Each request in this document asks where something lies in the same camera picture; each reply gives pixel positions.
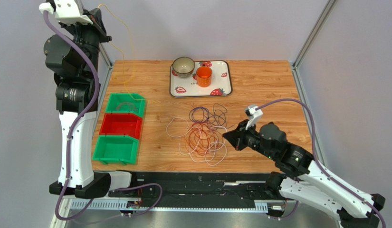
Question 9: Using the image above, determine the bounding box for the blue thin cable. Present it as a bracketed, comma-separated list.
[188, 103, 235, 130]

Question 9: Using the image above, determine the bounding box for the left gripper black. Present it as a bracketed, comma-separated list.
[57, 9, 111, 79]

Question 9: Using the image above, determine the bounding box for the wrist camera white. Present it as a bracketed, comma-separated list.
[244, 104, 263, 129]
[38, 0, 93, 25]

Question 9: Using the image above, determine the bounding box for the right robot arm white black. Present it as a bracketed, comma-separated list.
[223, 120, 386, 228]

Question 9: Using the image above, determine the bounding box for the orange translucent cup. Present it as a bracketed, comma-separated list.
[196, 66, 212, 87]

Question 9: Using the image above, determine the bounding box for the strawberry pattern white tray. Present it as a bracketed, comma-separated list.
[170, 60, 233, 98]

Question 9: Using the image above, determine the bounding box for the beige ceramic bowl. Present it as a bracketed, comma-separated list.
[172, 57, 195, 77]

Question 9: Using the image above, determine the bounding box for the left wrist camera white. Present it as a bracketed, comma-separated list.
[38, 0, 93, 25]

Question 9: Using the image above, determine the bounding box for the red thin cable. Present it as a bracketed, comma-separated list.
[187, 123, 224, 156]

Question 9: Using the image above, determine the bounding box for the slotted white cable duct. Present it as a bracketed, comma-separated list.
[70, 199, 268, 213]

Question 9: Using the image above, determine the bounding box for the pink thin cable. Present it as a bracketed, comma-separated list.
[116, 101, 138, 113]

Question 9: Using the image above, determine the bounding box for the green bin near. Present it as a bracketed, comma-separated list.
[92, 135, 139, 165]

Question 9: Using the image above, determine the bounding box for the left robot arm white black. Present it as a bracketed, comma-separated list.
[43, 8, 132, 199]

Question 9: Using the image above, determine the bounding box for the yellow thin cable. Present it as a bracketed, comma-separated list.
[97, 3, 158, 104]

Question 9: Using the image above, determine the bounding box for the green bin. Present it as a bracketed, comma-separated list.
[92, 135, 139, 165]
[105, 93, 146, 118]

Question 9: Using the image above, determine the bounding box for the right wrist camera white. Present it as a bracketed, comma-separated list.
[244, 104, 263, 129]

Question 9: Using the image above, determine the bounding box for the red bin middle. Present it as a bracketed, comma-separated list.
[99, 113, 143, 139]

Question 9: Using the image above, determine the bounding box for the green bin far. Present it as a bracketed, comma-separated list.
[105, 93, 146, 118]

